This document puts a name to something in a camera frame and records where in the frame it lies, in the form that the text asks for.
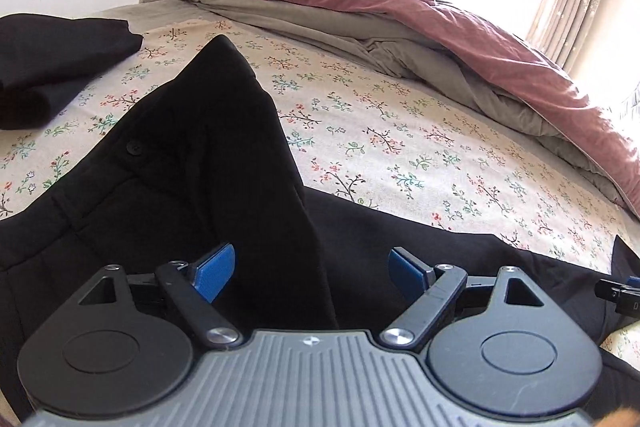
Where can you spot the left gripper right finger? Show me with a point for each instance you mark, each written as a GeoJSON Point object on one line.
{"type": "Point", "coordinates": [431, 292]}

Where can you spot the black pants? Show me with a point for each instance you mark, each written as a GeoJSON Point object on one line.
{"type": "Point", "coordinates": [202, 161]}

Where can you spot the pink and grey duvet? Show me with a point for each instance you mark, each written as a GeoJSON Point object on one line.
{"type": "Point", "coordinates": [469, 60]}

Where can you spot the floral bed sheet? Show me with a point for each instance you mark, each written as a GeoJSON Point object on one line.
{"type": "Point", "coordinates": [385, 143]}

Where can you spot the folded black garment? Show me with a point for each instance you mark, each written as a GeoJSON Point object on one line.
{"type": "Point", "coordinates": [47, 60]}

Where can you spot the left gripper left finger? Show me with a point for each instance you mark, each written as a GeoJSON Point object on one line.
{"type": "Point", "coordinates": [191, 289]}

